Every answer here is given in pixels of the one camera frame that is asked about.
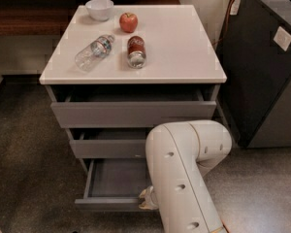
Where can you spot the grey bottom drawer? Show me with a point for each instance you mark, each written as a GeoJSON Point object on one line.
{"type": "Point", "coordinates": [114, 185]}

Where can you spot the white label sticker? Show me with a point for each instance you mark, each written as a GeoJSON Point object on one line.
{"type": "Point", "coordinates": [282, 38]}

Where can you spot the white bowl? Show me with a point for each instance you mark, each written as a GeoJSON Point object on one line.
{"type": "Point", "coordinates": [99, 9]}

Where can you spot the red soda can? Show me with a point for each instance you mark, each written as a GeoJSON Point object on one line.
{"type": "Point", "coordinates": [136, 52]}

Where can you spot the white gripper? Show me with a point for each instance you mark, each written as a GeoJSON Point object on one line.
{"type": "Point", "coordinates": [148, 198]}

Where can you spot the white-topped grey cabinet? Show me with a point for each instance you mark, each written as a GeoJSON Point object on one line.
{"type": "Point", "coordinates": [180, 65]}

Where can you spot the clear plastic water bottle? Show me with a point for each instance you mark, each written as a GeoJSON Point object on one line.
{"type": "Point", "coordinates": [95, 52]}

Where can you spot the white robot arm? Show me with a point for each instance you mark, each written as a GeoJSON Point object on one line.
{"type": "Point", "coordinates": [178, 155]}

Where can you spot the grey top drawer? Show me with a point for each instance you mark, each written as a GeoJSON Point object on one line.
{"type": "Point", "coordinates": [129, 114]}

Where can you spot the dark wooden bench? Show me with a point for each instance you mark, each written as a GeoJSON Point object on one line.
{"type": "Point", "coordinates": [36, 17]}

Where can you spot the grey drawer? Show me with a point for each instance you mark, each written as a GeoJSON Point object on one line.
{"type": "Point", "coordinates": [114, 185]}
{"type": "Point", "coordinates": [129, 114]}
{"type": "Point", "coordinates": [108, 142]}

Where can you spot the red apple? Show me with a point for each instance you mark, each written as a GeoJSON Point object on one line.
{"type": "Point", "coordinates": [128, 22]}

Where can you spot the grey middle drawer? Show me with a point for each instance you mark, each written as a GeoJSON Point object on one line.
{"type": "Point", "coordinates": [108, 142]}

